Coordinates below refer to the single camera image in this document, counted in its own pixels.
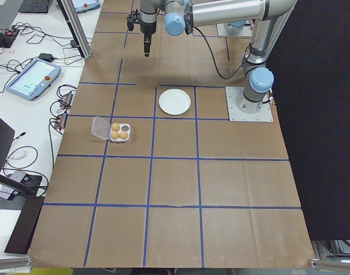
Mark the clear plastic egg carton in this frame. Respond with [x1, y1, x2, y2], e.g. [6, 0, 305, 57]
[91, 116, 132, 143]

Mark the white round plate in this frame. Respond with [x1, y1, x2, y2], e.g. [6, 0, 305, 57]
[158, 88, 192, 116]

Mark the blue grey teach pendant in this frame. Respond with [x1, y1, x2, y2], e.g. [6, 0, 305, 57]
[70, 0, 103, 14]
[5, 57, 62, 101]

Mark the grey usb hub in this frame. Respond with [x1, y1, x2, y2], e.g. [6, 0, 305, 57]
[50, 112, 69, 133]
[58, 91, 76, 109]

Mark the black keyboard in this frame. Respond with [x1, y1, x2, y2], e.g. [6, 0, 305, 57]
[18, 0, 51, 14]

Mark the white side desk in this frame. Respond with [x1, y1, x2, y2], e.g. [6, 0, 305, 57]
[0, 0, 104, 261]

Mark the black box with red button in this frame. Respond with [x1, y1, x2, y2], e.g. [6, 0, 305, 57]
[4, 27, 21, 40]

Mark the white adapter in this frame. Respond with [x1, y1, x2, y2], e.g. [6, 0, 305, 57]
[7, 150, 29, 161]

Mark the black monitor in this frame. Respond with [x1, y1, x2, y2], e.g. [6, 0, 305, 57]
[0, 111, 15, 174]

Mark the grey docking box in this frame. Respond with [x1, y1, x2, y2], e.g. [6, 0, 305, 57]
[9, 171, 32, 184]

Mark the black slanted bar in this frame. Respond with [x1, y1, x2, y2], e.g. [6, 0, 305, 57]
[0, 170, 41, 198]

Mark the grey stand base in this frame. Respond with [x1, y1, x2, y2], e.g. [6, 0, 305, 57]
[0, 183, 26, 210]

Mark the dark brown board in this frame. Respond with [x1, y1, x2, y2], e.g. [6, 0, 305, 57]
[4, 196, 45, 255]

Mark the tall aluminium frame post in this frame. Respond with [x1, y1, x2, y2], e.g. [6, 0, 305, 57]
[56, 0, 93, 60]

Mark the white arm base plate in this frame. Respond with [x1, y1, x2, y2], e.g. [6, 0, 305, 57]
[217, 23, 254, 38]
[225, 85, 274, 123]

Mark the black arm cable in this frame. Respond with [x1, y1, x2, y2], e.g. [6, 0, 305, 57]
[191, 26, 251, 80]

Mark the black frame cover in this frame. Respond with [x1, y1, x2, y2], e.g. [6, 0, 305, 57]
[268, 0, 350, 241]

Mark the aluminium rail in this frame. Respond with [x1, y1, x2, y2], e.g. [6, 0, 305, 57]
[0, 256, 34, 269]
[307, 256, 350, 270]

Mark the metal bar frame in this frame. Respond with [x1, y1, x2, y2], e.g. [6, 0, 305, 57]
[311, 239, 350, 258]

